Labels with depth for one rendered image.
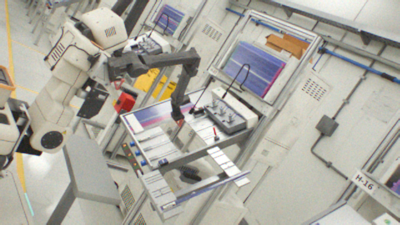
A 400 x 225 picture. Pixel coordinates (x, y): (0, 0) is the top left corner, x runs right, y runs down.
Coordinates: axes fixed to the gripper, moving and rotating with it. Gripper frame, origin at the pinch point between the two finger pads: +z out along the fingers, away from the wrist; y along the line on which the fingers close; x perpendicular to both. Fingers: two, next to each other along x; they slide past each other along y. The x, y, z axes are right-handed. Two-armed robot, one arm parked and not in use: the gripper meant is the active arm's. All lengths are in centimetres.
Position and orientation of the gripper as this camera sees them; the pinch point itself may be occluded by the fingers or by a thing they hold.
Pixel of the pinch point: (179, 125)
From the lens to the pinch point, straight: 236.8
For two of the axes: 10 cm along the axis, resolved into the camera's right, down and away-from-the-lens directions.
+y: -4.4, -4.6, 7.7
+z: 1.3, 8.2, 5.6
